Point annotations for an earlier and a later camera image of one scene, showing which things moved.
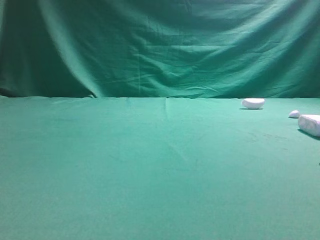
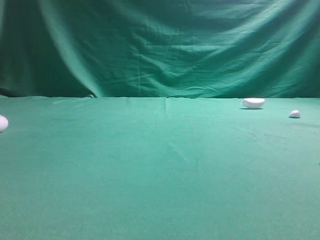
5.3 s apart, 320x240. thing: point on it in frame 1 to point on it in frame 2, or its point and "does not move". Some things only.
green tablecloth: (157, 168) does not move
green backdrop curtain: (160, 49) does not move
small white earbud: (294, 114) does not move
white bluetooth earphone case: (310, 123) to (4, 123)
